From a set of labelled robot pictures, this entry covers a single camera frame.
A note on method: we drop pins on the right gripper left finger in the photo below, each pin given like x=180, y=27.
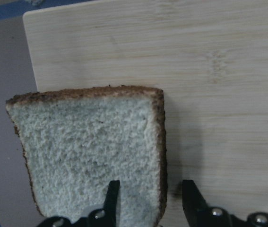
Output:
x=103, y=217

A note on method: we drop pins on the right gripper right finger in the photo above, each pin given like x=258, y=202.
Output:
x=199, y=214

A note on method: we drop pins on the bread slice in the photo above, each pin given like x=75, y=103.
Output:
x=75, y=141

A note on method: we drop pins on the wooden cutting board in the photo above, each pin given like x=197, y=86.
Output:
x=210, y=57

